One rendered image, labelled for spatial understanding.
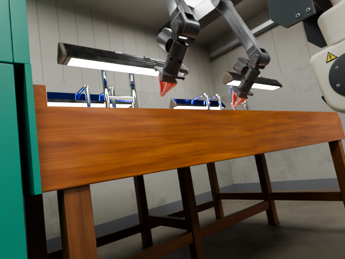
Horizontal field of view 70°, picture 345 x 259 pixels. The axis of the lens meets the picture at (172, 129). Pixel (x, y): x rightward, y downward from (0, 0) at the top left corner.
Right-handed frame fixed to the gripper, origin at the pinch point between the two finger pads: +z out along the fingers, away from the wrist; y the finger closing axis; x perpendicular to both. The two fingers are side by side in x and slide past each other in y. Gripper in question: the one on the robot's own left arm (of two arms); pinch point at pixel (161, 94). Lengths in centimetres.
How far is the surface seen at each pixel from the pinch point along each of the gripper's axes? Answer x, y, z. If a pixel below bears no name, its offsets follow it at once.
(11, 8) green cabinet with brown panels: 3, 48, -19
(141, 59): -29.1, -5.9, -1.2
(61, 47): -28.6, 28.7, -1.1
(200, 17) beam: -185, -172, -9
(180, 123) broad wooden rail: 18.8, 4.4, -0.5
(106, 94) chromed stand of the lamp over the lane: -31.6, 5.4, 19.3
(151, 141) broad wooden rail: 22.5, 16.4, 2.8
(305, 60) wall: -92, -288, -11
